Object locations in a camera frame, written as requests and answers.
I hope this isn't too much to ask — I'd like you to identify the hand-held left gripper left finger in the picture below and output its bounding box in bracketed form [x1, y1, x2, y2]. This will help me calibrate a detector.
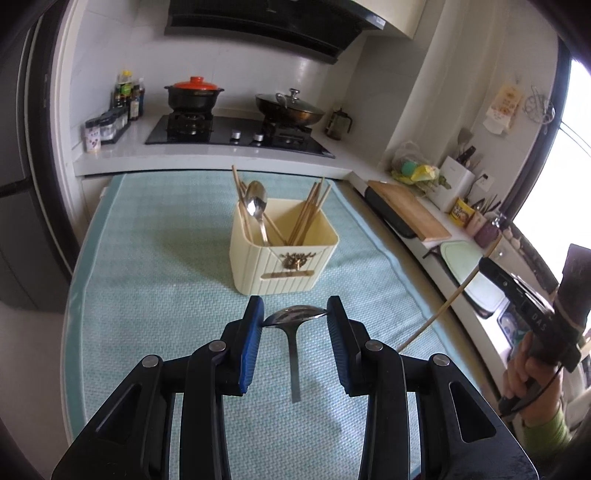
[51, 295, 266, 480]

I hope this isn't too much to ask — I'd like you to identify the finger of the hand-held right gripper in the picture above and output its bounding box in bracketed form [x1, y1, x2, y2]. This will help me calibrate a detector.
[478, 255, 558, 336]

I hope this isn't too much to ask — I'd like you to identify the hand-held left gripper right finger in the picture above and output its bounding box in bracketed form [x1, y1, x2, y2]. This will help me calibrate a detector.
[326, 295, 539, 480]

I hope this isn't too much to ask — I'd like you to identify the small steel spoon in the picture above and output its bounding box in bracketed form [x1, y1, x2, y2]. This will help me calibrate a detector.
[262, 304, 328, 403]

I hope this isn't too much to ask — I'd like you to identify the thin bamboo chopstick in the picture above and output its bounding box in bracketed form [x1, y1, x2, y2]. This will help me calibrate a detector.
[397, 240, 504, 355]

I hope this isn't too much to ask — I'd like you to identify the cream ribbed utensil holder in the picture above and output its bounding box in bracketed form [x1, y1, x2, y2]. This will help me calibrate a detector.
[229, 198, 340, 296]

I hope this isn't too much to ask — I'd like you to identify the bundle of wooden chopsticks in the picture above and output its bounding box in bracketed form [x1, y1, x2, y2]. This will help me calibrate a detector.
[231, 165, 333, 247]

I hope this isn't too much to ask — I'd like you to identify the large steel spoon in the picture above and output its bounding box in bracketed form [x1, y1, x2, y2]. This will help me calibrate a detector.
[245, 180, 271, 245]

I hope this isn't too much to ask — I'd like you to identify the person's right forearm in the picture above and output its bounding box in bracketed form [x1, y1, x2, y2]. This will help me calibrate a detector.
[523, 406, 573, 462]

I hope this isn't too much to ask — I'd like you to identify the person's right hand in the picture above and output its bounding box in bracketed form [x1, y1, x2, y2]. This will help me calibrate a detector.
[503, 339, 565, 428]

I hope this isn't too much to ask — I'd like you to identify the pale green tray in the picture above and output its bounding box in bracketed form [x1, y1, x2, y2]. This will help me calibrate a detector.
[440, 240, 507, 319]

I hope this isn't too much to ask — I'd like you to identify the purple cup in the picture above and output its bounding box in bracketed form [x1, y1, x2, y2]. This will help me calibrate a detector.
[475, 220, 502, 248]

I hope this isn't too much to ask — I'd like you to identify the pink cup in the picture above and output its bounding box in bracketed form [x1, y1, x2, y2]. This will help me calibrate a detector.
[465, 213, 489, 237]

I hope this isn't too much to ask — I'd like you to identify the window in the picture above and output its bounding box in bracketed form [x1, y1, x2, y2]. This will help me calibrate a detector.
[512, 60, 591, 287]

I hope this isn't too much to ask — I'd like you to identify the teal woven table mat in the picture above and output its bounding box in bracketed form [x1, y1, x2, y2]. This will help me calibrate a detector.
[62, 173, 462, 480]

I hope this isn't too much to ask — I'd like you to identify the wooden cutting board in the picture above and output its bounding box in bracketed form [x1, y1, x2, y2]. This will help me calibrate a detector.
[367, 180, 452, 243]

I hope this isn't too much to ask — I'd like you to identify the black tray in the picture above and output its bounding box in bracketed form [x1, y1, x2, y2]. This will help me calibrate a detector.
[363, 187, 419, 239]

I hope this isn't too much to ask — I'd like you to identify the plastic bag of produce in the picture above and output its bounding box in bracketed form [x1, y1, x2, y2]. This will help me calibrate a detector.
[392, 141, 451, 190]

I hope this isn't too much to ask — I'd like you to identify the hanging printed cloth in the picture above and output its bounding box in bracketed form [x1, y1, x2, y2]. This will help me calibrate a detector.
[482, 84, 523, 136]

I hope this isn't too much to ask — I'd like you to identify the black gas stove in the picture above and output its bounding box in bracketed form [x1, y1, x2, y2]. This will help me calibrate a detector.
[144, 113, 336, 160]

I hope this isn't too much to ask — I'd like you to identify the dark french press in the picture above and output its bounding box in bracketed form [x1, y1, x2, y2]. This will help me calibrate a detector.
[324, 108, 355, 141]

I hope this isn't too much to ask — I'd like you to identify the white kitchen counter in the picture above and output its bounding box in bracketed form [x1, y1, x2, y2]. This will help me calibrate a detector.
[73, 108, 522, 324]

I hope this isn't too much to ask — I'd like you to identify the wok with glass lid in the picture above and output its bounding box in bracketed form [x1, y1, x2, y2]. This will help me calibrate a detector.
[255, 89, 325, 127]

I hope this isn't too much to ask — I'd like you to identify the black clay pot red lid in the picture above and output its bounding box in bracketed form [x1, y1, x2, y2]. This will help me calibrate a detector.
[164, 76, 225, 113]

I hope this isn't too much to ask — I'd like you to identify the labelled seasoning jar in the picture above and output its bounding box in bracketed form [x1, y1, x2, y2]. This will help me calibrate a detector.
[84, 117, 103, 154]

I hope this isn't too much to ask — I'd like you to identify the dark refrigerator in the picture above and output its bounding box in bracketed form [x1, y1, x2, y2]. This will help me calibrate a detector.
[0, 0, 79, 315]

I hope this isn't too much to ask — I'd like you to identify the green cap sauce bottle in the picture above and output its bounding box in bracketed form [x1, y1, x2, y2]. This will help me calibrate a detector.
[115, 70, 134, 109]

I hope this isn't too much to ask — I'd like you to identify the black range hood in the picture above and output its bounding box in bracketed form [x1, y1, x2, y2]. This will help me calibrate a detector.
[164, 0, 389, 63]

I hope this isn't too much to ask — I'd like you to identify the hanging wire rack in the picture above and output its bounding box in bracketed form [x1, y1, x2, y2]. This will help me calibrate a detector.
[524, 85, 556, 124]

